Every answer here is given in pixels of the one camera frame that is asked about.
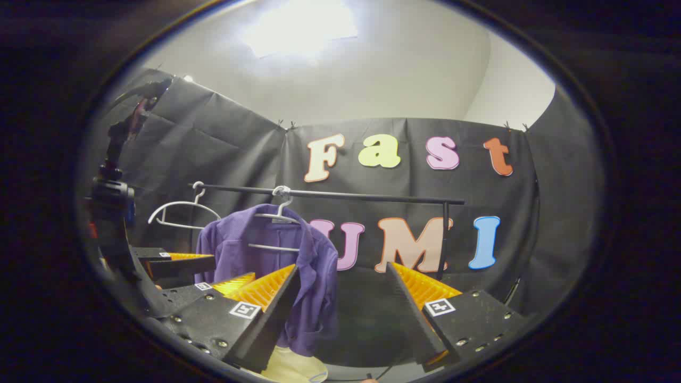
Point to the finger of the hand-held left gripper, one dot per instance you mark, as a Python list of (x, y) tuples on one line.
[(181, 298), (181, 266)]

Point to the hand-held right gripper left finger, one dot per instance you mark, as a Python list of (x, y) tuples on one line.
[(276, 319)]

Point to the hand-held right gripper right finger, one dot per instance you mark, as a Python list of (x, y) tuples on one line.
[(412, 319)]

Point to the purple ribbed garment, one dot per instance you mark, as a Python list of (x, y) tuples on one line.
[(314, 298)]

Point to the white hanger with hook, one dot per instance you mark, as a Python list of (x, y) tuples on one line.
[(276, 247)]

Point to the white plastic hanger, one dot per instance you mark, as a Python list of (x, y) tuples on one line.
[(183, 202)]

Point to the black clothes rack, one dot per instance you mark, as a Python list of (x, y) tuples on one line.
[(372, 196)]

